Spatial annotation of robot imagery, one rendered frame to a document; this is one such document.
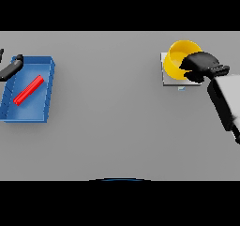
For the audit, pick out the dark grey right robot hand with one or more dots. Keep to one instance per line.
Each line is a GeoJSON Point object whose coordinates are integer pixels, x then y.
{"type": "Point", "coordinates": [200, 65]}

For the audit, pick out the pale square measuring scale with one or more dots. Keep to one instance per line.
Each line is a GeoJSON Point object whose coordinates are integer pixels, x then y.
{"type": "Point", "coordinates": [170, 80]}

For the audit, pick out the blue tray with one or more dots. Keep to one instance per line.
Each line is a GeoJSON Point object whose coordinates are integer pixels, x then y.
{"type": "Point", "coordinates": [31, 104]}

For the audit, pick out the red beaker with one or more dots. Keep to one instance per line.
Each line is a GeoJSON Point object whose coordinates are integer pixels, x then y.
{"type": "Point", "coordinates": [28, 90]}

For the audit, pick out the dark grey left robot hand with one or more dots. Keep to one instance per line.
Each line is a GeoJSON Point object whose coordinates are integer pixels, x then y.
{"type": "Point", "coordinates": [11, 68]}

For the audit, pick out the yellow bowl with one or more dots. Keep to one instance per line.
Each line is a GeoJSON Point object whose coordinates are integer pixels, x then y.
{"type": "Point", "coordinates": [178, 59]}

